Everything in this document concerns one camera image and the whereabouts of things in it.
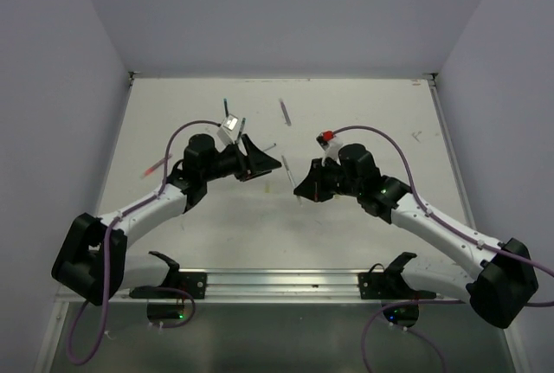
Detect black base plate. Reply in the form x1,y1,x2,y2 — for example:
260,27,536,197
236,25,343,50
129,272,208,299
358,272,437,300

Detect purple pen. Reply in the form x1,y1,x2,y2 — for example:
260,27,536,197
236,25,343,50
279,98,292,127

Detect right side aluminium rail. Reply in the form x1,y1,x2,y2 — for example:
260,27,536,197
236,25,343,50
424,73,475,228

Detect dark green pen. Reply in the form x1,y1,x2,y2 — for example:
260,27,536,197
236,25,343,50
235,117,247,144

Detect aluminium front rail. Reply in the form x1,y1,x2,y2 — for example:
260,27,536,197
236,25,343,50
55,265,477,304

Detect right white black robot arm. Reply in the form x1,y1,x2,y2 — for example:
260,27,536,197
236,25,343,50
293,144,538,329

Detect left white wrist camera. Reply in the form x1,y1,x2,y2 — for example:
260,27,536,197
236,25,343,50
216,113,242,145

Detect blue pen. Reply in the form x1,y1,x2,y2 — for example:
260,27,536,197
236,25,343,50
223,98,229,117

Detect pink red pen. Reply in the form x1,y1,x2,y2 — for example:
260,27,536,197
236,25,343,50
139,153,173,179

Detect aluminium rail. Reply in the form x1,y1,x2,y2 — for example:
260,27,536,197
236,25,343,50
424,73,475,228
55,265,477,304

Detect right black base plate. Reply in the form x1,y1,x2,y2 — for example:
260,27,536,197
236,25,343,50
358,272,437,300

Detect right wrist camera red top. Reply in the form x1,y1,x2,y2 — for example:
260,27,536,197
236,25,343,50
316,131,343,162

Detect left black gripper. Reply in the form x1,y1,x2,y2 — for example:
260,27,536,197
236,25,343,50
202,133,280,182

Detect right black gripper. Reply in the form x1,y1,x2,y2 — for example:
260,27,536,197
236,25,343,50
294,155,362,201

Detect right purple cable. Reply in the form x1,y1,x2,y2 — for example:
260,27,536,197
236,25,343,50
332,125,554,373

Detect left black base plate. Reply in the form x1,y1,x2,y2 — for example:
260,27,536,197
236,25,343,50
129,272,208,299

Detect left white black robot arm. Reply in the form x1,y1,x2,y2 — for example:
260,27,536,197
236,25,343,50
51,133,282,305

